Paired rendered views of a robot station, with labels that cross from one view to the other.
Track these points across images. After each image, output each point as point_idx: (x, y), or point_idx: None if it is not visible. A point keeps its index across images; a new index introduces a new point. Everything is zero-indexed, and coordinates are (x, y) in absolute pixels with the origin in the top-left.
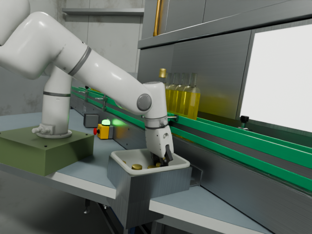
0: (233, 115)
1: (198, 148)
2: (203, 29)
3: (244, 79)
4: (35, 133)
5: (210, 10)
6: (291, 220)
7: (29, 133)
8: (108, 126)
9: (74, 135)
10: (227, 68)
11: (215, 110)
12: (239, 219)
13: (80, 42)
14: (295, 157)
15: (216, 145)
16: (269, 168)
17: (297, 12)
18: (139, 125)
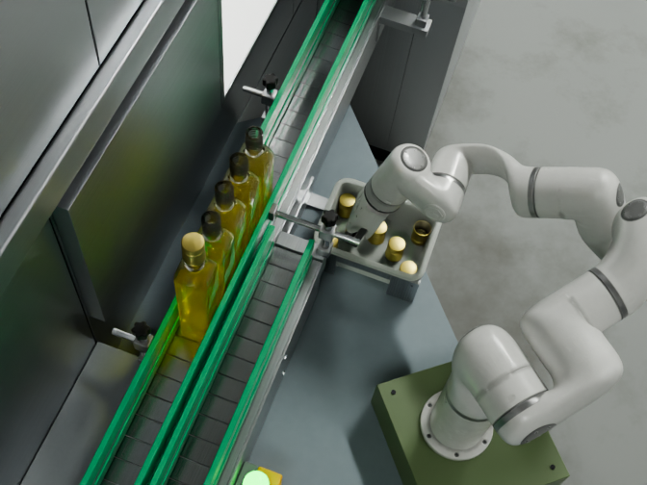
0: (219, 108)
1: (307, 169)
2: (131, 71)
3: (220, 47)
4: (492, 440)
5: (110, 12)
6: (356, 78)
7: (502, 447)
8: (260, 467)
9: (420, 399)
10: (199, 65)
11: (197, 143)
12: (349, 133)
13: (553, 166)
14: (351, 39)
15: (311, 137)
16: (341, 73)
17: None
18: (289, 314)
